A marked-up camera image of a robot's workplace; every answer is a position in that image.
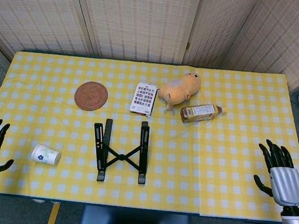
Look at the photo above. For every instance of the round brown woven coaster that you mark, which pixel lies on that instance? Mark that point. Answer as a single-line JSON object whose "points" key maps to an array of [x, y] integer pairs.
{"points": [[91, 96]]}

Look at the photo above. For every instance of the yellow checkered tablecloth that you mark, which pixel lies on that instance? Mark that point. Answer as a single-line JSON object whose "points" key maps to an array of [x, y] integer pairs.
{"points": [[215, 151]]}

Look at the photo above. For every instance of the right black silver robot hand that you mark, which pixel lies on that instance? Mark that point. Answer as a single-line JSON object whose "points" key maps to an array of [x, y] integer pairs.
{"points": [[286, 185]]}

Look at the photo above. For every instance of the black folding laptop stand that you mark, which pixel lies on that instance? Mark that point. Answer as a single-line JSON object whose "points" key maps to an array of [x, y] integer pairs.
{"points": [[121, 157]]}

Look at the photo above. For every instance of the paper cup with blue flower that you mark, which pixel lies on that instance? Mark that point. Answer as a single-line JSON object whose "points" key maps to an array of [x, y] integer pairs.
{"points": [[44, 154]]}

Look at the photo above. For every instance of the amber tea bottle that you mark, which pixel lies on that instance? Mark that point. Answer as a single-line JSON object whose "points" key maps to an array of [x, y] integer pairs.
{"points": [[200, 113]]}

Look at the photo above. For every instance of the card box with colourful grid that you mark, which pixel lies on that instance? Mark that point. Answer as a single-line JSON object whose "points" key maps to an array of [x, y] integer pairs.
{"points": [[142, 99]]}

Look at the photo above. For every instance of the woven bamboo folding screen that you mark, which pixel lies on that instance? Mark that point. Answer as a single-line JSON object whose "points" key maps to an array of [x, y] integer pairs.
{"points": [[137, 22]]}

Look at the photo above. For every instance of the orange plush toy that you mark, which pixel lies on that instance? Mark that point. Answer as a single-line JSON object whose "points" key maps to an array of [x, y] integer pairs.
{"points": [[180, 88]]}

